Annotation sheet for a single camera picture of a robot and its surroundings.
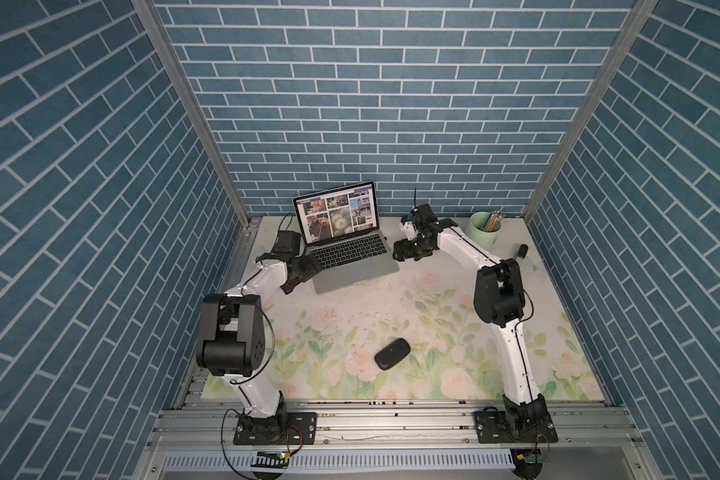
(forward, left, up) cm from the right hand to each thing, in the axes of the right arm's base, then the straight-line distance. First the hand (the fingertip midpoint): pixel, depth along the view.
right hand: (406, 252), depth 104 cm
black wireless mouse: (-34, +3, -4) cm, 35 cm away
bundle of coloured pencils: (+7, -28, +10) cm, 31 cm away
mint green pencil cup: (+5, -22, +9) cm, 24 cm away
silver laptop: (+10, +25, 0) cm, 27 cm away
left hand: (-12, +29, +2) cm, 32 cm away
